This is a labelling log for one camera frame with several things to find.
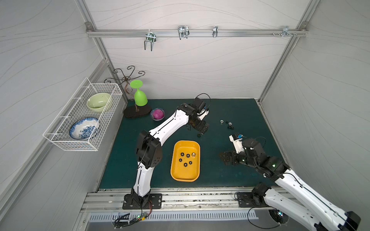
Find metal hook left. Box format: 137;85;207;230
144;32;157;51

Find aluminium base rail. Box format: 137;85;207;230
80;187;253;212

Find white wire basket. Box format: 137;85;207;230
43;79;122;152

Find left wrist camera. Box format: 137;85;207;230
198;109;209;120

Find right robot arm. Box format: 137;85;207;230
219;145;361;231

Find metal hook middle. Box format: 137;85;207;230
177;26;190;40

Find blue white patterned bowl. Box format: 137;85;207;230
69;117;99;140

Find purple ball in bowl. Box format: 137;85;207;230
150;108;165;121

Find metal hook right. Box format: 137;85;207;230
271;26;295;38

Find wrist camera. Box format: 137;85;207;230
198;109;209;120
229;133;244;154

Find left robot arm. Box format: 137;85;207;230
132;98;209;199

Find green plastic goblet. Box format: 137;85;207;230
130;80;148;106

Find black metal cup stand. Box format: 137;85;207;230
104;65;151;118

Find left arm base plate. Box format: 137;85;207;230
122;192;162;210

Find metal hook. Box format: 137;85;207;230
271;26;295;38
144;32;157;51
177;26;190;40

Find yellow plastic storage box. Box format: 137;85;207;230
171;141;200;182

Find metal bracket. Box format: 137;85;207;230
213;26;218;38

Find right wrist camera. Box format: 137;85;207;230
229;133;244;154

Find aluminium crossbar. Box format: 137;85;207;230
86;28;308;38

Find white slotted cable duct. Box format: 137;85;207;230
89;210;259;223

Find light green bowl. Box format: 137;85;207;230
86;93;112;113

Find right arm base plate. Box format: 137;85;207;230
234;192;268;208

